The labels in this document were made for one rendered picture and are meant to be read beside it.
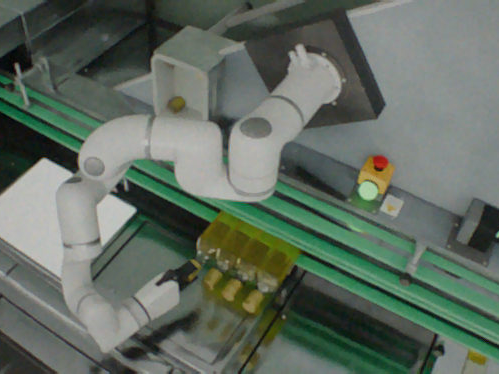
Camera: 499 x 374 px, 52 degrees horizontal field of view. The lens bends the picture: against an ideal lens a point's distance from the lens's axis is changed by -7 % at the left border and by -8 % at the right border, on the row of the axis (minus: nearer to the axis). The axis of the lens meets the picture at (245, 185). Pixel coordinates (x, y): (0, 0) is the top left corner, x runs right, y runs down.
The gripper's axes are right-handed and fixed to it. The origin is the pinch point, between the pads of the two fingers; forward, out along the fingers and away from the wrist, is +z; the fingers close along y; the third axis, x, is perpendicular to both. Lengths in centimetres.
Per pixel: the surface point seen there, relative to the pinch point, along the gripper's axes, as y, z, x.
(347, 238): 14.1, 27.6, -24.5
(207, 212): -3.2, 18.3, 13.0
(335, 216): 13.9, 30.6, -18.3
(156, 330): -12.5, -12.6, -1.5
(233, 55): 35, 36, 24
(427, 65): 52, 48, -21
